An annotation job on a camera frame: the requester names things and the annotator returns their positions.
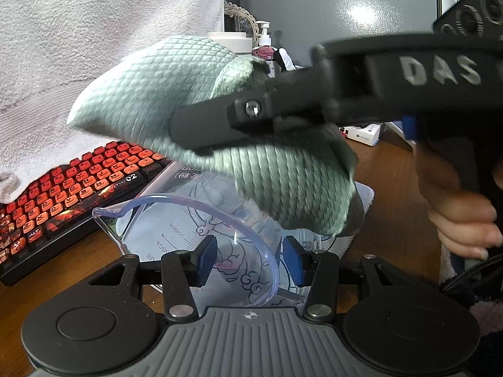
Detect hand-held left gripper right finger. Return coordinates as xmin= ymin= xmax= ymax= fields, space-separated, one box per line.
xmin=282 ymin=236 xmax=417 ymax=320

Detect clear plastic measuring cup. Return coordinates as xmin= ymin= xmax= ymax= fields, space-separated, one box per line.
xmin=92 ymin=163 xmax=327 ymax=309

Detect white terry towel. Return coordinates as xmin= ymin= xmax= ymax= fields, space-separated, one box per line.
xmin=0 ymin=0 xmax=226 ymax=205

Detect small white box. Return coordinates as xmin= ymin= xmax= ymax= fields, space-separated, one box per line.
xmin=340 ymin=123 xmax=382 ymax=147

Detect person's right hand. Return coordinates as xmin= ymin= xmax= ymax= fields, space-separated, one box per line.
xmin=417 ymin=141 xmax=503 ymax=260

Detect green waffle cleaning cloth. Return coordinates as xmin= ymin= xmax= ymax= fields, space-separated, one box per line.
xmin=67 ymin=35 xmax=360 ymax=238

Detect pump bottle with pink label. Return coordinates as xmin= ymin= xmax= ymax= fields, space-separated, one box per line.
xmin=251 ymin=21 xmax=276 ymax=79

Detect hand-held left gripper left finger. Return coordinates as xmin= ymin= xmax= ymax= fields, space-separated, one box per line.
xmin=90 ymin=235 xmax=218 ymax=322

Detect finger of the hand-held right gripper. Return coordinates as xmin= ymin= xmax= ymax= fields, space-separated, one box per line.
xmin=169 ymin=68 xmax=339 ymax=154

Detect ornate table mirror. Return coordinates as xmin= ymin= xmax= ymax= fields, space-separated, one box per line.
xmin=224 ymin=1 xmax=256 ymax=32

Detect black keyboard with red keys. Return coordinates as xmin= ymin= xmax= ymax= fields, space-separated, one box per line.
xmin=0 ymin=141 xmax=174 ymax=287

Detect white cylindrical container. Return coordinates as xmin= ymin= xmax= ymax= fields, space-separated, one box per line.
xmin=207 ymin=31 xmax=252 ymax=57

